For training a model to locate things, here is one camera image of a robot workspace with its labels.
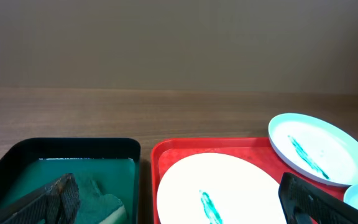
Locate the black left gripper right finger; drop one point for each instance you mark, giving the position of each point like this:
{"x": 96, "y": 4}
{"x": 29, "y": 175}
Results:
{"x": 302, "y": 202}

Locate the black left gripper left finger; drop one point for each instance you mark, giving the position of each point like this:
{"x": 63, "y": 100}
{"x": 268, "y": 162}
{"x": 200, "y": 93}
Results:
{"x": 55, "y": 203}

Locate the green yellow sponge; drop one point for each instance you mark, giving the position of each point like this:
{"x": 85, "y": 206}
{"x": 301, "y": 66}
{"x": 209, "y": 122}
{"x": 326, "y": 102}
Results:
{"x": 96, "y": 207}

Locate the large white plate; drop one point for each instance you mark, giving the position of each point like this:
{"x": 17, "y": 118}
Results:
{"x": 217, "y": 188}

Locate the black water tray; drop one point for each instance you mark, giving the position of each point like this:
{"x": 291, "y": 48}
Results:
{"x": 117, "y": 157}

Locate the red plastic tray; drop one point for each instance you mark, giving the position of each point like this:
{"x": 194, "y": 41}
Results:
{"x": 257, "y": 151}

